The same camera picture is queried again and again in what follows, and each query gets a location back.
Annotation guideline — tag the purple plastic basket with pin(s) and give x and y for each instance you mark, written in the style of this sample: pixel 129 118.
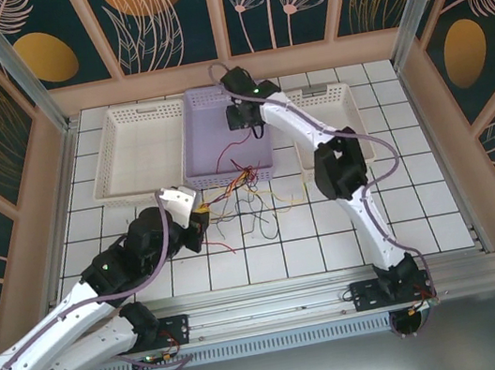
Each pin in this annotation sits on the purple plastic basket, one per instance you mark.
pixel 214 129

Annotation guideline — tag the large white plastic basket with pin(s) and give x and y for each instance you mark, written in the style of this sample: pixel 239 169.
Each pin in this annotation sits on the large white plastic basket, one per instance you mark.
pixel 137 151

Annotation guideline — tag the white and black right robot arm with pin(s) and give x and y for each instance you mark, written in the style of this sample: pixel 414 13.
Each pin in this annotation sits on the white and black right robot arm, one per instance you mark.
pixel 368 222

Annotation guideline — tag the small white plastic basket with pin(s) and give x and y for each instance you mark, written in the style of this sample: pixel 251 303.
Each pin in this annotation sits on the small white plastic basket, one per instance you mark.
pixel 304 156

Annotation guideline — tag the red and yellow base wiring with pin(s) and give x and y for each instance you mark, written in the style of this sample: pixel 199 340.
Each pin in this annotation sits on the red and yellow base wiring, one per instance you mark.
pixel 420 308
pixel 167 359

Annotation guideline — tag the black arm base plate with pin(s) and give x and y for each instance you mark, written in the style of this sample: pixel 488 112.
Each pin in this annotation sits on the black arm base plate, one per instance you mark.
pixel 366 298
pixel 179 329

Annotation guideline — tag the long aluminium mounting rail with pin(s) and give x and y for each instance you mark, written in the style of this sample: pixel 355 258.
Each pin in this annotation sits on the long aluminium mounting rail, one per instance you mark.
pixel 268 307

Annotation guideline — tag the aluminium corner post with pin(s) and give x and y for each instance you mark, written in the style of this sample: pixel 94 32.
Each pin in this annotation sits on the aluminium corner post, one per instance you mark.
pixel 12 58

